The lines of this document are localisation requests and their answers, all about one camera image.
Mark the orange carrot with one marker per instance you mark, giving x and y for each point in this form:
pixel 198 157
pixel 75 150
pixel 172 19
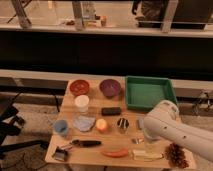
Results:
pixel 116 154

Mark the black handled peeler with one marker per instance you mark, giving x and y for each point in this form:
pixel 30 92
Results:
pixel 86 143

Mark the red bowl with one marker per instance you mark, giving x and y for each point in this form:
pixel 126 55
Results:
pixel 79 87

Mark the green plastic tray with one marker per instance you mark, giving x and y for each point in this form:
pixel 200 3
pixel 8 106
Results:
pixel 144 93

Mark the blue sponge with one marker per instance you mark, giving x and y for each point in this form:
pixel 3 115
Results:
pixel 140 123

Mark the silver metal fork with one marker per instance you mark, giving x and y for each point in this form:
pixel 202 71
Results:
pixel 137 140

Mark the orange yellow apple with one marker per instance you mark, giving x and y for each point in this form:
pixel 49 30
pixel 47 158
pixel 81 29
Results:
pixel 102 125

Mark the purple bowl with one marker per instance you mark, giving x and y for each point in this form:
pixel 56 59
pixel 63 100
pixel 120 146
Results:
pixel 110 88

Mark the black silver metal can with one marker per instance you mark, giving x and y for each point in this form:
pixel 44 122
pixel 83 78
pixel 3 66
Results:
pixel 122 125

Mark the black office chair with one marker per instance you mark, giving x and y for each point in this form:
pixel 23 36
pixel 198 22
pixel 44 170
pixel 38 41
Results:
pixel 8 118

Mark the grey blue cloth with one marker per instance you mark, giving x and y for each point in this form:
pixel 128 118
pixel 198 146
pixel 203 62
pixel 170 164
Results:
pixel 83 123

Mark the white plastic cup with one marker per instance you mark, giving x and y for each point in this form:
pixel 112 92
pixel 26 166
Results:
pixel 82 103

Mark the black rectangular block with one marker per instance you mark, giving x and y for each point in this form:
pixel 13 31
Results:
pixel 111 111

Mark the small metal clip tool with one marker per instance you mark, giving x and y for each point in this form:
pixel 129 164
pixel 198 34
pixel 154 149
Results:
pixel 61 153

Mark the blue plastic cup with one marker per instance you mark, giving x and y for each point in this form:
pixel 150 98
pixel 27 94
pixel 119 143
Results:
pixel 61 127

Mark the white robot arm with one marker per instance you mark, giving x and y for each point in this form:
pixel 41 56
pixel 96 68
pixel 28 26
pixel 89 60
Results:
pixel 161 121

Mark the brown grape bunch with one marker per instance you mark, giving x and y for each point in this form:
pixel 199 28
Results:
pixel 176 156

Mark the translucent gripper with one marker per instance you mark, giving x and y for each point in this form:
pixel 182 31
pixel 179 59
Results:
pixel 151 147

